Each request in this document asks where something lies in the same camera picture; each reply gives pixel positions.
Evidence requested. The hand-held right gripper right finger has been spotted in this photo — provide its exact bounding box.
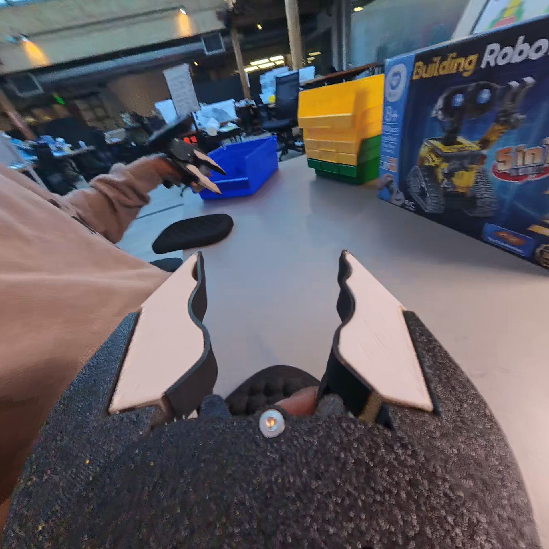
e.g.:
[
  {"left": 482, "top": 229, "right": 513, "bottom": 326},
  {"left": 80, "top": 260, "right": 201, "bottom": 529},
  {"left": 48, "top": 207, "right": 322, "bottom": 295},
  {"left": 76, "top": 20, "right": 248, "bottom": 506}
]
[{"left": 322, "top": 250, "right": 435, "bottom": 423}]

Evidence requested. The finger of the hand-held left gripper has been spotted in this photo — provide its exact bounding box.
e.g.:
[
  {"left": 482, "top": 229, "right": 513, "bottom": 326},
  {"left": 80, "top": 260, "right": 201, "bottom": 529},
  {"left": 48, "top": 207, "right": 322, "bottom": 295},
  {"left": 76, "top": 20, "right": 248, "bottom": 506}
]
[
  {"left": 192, "top": 148, "right": 227, "bottom": 176},
  {"left": 188, "top": 164, "right": 222, "bottom": 196}
]

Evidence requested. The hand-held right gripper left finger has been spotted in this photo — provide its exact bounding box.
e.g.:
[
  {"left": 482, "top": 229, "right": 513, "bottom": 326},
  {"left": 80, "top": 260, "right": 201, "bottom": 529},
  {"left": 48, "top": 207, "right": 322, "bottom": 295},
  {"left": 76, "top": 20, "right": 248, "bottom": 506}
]
[{"left": 108, "top": 251, "right": 218, "bottom": 423}]

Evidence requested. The blue storage bin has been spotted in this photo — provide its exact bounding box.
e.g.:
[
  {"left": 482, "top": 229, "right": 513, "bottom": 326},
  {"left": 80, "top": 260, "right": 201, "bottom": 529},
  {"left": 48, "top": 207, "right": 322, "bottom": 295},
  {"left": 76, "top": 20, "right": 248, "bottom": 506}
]
[{"left": 198, "top": 136, "right": 280, "bottom": 201}]

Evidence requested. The blue cardboard kit box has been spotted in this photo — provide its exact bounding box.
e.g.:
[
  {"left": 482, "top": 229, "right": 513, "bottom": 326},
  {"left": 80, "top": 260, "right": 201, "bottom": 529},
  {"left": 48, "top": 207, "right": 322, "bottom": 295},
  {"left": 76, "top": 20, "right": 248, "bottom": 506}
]
[{"left": 377, "top": 15, "right": 549, "bottom": 272}]

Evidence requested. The grey desk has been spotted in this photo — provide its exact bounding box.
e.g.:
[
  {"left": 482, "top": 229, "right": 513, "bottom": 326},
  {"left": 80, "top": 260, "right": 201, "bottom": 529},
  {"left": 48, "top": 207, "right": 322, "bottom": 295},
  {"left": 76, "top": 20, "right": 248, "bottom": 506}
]
[{"left": 118, "top": 154, "right": 549, "bottom": 549}]

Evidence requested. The person's left hand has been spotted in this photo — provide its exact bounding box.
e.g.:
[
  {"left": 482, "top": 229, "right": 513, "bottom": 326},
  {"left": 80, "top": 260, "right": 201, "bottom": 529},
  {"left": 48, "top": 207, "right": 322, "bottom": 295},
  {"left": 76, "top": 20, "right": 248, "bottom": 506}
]
[{"left": 155, "top": 154, "right": 206, "bottom": 194}]

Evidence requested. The person's right hand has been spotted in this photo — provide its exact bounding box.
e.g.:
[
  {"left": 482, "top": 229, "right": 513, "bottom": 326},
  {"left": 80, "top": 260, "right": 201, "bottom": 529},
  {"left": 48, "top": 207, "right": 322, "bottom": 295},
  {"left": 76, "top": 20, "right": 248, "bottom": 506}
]
[{"left": 274, "top": 386, "right": 320, "bottom": 417}]

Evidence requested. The black office chair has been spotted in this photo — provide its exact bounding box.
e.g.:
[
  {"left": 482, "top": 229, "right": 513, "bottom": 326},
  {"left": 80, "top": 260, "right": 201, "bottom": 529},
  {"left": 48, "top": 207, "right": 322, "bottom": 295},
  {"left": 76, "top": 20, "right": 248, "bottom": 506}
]
[
  {"left": 149, "top": 213, "right": 321, "bottom": 417},
  {"left": 261, "top": 70, "right": 302, "bottom": 160}
]

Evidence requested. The white paper board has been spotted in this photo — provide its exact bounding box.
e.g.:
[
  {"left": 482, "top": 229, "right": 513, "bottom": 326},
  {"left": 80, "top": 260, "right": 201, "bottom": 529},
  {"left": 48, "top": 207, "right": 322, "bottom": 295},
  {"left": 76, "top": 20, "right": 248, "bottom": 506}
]
[{"left": 162, "top": 63, "right": 201, "bottom": 117}]

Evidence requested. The yellow storage bin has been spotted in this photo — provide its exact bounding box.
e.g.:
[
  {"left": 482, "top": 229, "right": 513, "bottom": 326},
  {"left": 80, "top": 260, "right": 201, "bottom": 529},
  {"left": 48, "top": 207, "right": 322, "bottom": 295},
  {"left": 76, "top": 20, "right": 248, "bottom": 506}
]
[{"left": 297, "top": 74, "right": 386, "bottom": 166}]

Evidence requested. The green storage bin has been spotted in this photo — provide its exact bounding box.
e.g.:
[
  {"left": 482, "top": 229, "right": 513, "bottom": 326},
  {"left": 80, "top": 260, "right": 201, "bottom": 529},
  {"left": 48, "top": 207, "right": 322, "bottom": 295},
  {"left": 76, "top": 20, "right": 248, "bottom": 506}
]
[{"left": 307, "top": 134, "right": 383, "bottom": 186}]

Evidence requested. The printed instruction sheet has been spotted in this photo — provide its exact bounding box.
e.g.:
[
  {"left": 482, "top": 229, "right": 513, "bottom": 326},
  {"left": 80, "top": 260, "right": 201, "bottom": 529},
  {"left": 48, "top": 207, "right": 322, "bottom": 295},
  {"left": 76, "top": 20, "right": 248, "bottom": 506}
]
[{"left": 471, "top": 0, "right": 549, "bottom": 34}]

